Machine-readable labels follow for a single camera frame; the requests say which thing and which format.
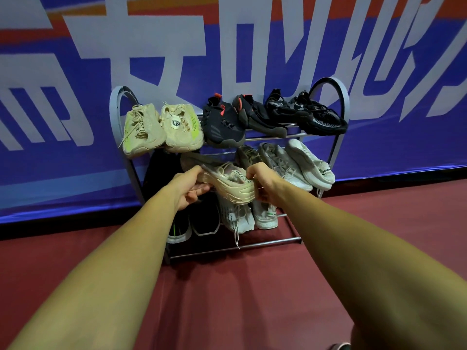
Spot plain black shoe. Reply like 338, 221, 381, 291
290, 90, 348, 137

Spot black shoe orange marks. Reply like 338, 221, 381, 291
142, 151, 168, 207

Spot black strap sneaker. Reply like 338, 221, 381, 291
264, 88, 304, 123

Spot white knit sneaker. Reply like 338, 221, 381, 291
217, 194, 255, 249
251, 199, 280, 230

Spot beige knit sneaker plain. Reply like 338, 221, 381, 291
118, 103, 167, 159

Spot tan chunky sneaker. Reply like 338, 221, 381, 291
235, 144, 264, 170
180, 153, 259, 207

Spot person's right forearm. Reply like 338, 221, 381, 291
277, 180, 467, 350

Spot grey white sneaker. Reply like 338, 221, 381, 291
258, 141, 314, 193
286, 138, 336, 199

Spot person's right hand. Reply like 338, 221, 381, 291
246, 162, 289, 205

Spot black green sneaker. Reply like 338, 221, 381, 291
190, 194, 221, 237
167, 211, 193, 245

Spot person's left hand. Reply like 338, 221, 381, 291
166, 165, 212, 212

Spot person's left forearm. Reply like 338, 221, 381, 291
7, 185, 180, 350

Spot blue printed wall banner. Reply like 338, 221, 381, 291
0, 0, 467, 225

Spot beige sneaker green stripe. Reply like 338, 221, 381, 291
160, 101, 205, 154

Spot grey metal shoe rack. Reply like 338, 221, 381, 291
109, 77, 350, 262

